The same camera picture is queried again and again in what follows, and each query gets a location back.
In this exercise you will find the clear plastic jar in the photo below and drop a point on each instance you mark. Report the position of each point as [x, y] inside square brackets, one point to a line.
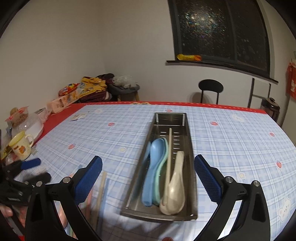
[32, 126]

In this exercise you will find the blue plastic spoon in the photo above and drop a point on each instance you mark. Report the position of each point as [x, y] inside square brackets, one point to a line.
[154, 158]

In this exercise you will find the black round stool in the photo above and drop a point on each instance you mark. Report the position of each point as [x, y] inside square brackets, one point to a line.
[210, 85]

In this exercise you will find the stainless steel utensil tray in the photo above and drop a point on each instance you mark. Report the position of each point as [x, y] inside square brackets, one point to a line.
[164, 185]

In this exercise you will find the person's left hand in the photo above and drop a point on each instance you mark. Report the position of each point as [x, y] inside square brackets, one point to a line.
[20, 211]

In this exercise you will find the red hanging cloth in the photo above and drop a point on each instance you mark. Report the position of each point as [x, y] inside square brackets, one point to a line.
[291, 79]

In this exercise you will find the blue chopstick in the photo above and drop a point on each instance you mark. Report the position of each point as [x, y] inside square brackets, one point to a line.
[104, 197]

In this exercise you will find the yellow cartoon mug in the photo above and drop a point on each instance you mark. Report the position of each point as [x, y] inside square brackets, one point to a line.
[21, 144]

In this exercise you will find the yellow snack bag on sill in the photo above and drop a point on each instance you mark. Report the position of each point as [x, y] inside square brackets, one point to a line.
[190, 58]

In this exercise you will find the beige plastic spoon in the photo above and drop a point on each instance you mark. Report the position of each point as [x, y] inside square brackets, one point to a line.
[176, 198]

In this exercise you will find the snack cup red lid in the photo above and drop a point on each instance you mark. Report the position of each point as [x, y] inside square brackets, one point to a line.
[17, 116]

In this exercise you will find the black metal rack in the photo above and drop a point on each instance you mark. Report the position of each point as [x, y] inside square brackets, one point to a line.
[259, 91]

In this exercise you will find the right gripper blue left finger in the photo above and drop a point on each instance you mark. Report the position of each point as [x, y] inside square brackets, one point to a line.
[85, 178]

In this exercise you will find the dark rice cooker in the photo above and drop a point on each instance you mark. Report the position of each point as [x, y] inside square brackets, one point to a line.
[271, 108]

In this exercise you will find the white paper tag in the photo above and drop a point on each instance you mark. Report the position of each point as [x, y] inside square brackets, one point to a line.
[78, 117]

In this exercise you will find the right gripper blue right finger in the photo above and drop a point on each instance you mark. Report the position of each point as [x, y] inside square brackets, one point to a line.
[210, 177]

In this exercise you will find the plaid blue tablecloth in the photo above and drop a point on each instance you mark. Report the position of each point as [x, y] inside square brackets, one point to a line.
[254, 155]

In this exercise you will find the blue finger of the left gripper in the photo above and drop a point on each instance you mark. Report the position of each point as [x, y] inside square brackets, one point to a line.
[43, 177]
[30, 163]

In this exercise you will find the dark window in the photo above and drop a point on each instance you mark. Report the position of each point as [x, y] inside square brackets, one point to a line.
[226, 34]

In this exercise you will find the green plastic spoon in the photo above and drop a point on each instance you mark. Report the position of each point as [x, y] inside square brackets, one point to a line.
[164, 155]

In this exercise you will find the red snack bag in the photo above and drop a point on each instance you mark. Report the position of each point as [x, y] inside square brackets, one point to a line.
[68, 89]

